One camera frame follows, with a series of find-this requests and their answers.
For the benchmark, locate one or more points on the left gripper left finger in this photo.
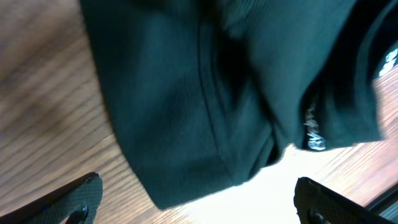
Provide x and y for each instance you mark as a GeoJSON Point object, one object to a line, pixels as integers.
{"type": "Point", "coordinates": [75, 202]}

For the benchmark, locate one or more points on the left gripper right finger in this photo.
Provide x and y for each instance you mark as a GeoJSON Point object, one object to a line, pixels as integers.
{"type": "Point", "coordinates": [316, 203]}

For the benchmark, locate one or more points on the black polo shirt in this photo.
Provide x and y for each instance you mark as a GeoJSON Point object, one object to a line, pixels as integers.
{"type": "Point", "coordinates": [202, 95]}

